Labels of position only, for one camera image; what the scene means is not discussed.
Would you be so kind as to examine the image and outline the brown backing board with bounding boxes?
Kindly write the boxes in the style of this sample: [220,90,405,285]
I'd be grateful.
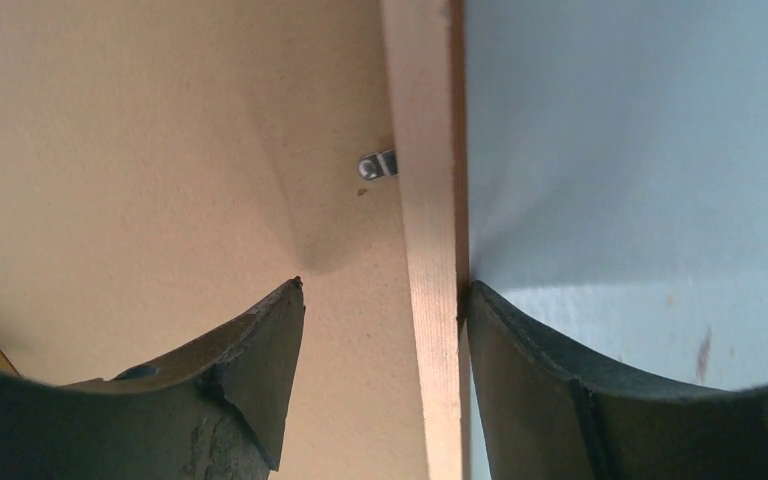
[0,0,432,480]

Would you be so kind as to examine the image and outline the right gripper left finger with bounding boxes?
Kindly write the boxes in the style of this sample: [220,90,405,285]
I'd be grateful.
[0,278,305,479]

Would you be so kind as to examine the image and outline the wooden picture frame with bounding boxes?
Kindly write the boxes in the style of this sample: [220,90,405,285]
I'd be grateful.
[0,0,473,480]

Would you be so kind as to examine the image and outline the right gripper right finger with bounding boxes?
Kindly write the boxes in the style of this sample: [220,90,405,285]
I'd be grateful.
[466,281,768,479]

